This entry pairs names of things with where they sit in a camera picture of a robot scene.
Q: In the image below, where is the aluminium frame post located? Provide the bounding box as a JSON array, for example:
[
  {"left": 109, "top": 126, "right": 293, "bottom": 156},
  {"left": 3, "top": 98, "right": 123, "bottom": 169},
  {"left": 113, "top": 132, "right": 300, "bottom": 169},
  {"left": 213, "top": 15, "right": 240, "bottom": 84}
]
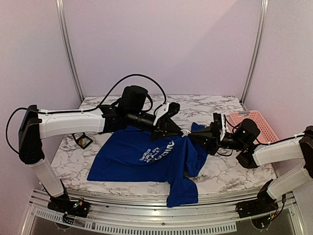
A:
[
  {"left": 240, "top": 0, "right": 269, "bottom": 106},
  {"left": 55, "top": 0, "right": 85, "bottom": 102}
]

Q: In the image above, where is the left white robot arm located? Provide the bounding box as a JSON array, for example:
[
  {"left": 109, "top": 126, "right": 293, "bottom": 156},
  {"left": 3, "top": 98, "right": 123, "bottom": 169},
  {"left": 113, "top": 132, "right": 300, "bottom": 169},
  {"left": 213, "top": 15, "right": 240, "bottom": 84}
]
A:
[{"left": 13, "top": 85, "right": 183, "bottom": 212}]

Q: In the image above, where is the front aluminium rail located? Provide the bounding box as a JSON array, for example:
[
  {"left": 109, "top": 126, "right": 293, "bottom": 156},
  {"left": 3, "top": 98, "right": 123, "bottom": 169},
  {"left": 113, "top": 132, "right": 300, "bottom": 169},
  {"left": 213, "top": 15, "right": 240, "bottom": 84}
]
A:
[{"left": 20, "top": 189, "right": 306, "bottom": 235}]

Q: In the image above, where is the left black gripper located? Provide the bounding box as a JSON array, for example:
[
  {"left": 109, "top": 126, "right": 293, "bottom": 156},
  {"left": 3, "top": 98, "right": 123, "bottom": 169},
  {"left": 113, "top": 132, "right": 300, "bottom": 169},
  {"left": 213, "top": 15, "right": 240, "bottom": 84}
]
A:
[{"left": 128, "top": 110, "right": 184, "bottom": 143}]

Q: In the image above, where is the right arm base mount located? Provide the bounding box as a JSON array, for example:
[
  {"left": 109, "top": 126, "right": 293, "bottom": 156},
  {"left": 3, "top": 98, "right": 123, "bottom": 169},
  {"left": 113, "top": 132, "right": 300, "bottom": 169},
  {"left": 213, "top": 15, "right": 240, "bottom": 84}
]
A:
[{"left": 235, "top": 193, "right": 280, "bottom": 220}]

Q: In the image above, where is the black display box with brooch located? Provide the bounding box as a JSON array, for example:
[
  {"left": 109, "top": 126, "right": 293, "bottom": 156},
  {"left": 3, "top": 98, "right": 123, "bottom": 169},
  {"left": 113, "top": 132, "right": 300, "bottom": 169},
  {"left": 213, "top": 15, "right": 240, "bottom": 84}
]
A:
[{"left": 72, "top": 132, "right": 93, "bottom": 149}]

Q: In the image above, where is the right aluminium frame post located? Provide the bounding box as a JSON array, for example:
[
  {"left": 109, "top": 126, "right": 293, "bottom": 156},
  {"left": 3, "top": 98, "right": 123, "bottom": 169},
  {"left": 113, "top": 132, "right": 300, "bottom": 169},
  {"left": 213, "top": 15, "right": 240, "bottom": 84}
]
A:
[{"left": 240, "top": 0, "right": 269, "bottom": 106}]

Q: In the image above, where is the blue panda t-shirt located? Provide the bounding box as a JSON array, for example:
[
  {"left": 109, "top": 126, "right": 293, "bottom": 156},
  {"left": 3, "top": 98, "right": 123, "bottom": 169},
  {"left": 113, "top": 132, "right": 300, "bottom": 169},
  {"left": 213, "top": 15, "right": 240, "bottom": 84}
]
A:
[{"left": 87, "top": 126, "right": 207, "bottom": 208}]

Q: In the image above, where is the left aluminium frame post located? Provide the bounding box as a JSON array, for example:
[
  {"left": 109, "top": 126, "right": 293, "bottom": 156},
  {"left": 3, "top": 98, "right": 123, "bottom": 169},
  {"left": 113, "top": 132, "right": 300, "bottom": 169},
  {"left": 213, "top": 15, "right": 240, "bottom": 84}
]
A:
[{"left": 55, "top": 0, "right": 85, "bottom": 102}]

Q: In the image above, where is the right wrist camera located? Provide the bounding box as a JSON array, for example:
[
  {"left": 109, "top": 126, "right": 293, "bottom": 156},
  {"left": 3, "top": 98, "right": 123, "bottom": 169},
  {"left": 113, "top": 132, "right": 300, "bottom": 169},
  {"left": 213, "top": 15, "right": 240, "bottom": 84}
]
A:
[{"left": 212, "top": 113, "right": 226, "bottom": 140}]

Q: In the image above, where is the pink perforated plastic basket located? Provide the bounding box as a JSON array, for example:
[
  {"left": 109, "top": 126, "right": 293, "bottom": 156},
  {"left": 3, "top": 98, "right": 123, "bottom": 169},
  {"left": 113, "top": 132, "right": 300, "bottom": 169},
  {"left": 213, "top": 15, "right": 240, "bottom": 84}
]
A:
[{"left": 228, "top": 111, "right": 279, "bottom": 144}]

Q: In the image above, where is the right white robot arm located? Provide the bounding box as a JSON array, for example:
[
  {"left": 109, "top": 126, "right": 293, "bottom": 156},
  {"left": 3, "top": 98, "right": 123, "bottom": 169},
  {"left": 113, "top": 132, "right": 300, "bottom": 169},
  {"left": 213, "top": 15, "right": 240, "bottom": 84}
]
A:
[{"left": 188, "top": 118, "right": 313, "bottom": 213}]

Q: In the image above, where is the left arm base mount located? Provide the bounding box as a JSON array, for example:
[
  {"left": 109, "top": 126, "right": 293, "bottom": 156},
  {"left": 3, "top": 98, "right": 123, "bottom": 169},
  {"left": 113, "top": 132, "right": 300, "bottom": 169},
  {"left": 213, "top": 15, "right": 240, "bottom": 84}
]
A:
[{"left": 47, "top": 194, "right": 90, "bottom": 218}]

